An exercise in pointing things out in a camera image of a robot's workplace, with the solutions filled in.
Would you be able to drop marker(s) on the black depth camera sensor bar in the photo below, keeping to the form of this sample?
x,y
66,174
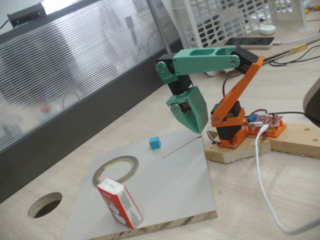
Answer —
x,y
25,15

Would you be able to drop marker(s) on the white laminated particle board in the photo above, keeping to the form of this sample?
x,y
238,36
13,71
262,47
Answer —
x,y
170,180

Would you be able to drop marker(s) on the white perforated plastic basket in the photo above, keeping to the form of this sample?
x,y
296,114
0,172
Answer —
x,y
212,22

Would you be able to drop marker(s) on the red and white carton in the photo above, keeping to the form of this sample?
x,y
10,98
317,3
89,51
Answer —
x,y
117,205

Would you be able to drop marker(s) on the brown cardboard sheet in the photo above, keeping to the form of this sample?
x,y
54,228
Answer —
x,y
275,53

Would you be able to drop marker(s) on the smartphone with pink case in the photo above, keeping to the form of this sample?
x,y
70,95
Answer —
x,y
247,42

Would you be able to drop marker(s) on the pale wooden plank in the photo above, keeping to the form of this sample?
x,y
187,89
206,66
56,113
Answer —
x,y
297,142

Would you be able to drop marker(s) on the pale wooden base block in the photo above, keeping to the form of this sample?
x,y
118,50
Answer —
x,y
240,151

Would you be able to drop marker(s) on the orange circuit board mount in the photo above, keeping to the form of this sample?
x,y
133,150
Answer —
x,y
277,132

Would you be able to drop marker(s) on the grey rounded object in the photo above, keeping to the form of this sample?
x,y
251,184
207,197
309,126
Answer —
x,y
313,100

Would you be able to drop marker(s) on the ribbed glass desk partition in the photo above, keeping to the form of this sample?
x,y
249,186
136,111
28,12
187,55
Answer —
x,y
75,75

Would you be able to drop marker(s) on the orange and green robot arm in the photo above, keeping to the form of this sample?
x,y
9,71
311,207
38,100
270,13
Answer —
x,y
200,62

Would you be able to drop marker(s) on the red circuit board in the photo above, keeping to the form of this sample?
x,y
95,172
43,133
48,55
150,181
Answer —
x,y
267,120

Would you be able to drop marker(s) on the blue cube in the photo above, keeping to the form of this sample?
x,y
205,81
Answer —
x,y
155,143

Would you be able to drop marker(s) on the white earbuds case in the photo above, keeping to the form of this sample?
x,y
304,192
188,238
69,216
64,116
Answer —
x,y
267,30

